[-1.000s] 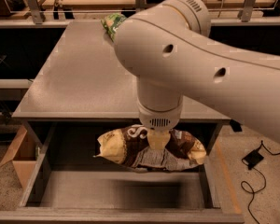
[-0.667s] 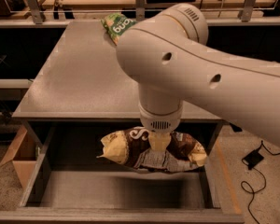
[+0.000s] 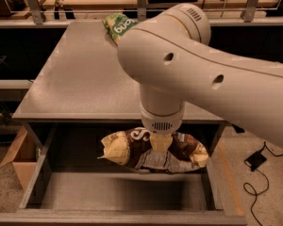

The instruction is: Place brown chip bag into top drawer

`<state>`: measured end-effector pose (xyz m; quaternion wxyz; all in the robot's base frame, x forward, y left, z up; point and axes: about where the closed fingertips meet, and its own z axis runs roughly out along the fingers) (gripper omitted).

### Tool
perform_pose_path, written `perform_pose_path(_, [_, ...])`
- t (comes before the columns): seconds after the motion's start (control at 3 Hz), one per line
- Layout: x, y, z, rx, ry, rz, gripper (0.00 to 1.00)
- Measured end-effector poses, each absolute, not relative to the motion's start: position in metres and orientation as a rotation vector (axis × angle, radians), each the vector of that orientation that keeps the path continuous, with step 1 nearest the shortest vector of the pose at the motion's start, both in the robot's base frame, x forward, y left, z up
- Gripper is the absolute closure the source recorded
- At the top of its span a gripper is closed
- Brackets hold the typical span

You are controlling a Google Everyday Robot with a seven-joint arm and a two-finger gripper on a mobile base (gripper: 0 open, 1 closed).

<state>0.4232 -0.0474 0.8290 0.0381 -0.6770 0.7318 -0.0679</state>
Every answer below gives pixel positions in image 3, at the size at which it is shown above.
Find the brown sea salt chip bag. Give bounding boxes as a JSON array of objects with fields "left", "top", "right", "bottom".
[{"left": 101, "top": 127, "right": 208, "bottom": 173}]

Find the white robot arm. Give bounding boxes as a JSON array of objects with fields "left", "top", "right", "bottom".
[{"left": 117, "top": 4, "right": 283, "bottom": 148}]

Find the open grey top drawer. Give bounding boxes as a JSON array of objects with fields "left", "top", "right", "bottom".
[{"left": 0, "top": 125, "right": 246, "bottom": 226}]

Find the grey cabinet with top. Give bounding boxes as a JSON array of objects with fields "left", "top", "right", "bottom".
[{"left": 11, "top": 20, "right": 235, "bottom": 153}]

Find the green chip bag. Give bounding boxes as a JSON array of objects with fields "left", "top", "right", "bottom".
[{"left": 102, "top": 13, "right": 138, "bottom": 45}]

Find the black power adapter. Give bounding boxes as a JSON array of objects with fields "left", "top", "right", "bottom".
[{"left": 244, "top": 151, "right": 267, "bottom": 171}]

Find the cardboard box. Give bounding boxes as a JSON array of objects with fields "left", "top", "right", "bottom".
[{"left": 0, "top": 127, "right": 37, "bottom": 190}]

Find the black floor cable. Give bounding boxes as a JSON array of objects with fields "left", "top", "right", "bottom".
[{"left": 242, "top": 140, "right": 283, "bottom": 226}]

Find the metal guard rail frame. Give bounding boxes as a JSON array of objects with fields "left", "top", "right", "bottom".
[{"left": 20, "top": 0, "right": 283, "bottom": 25}]

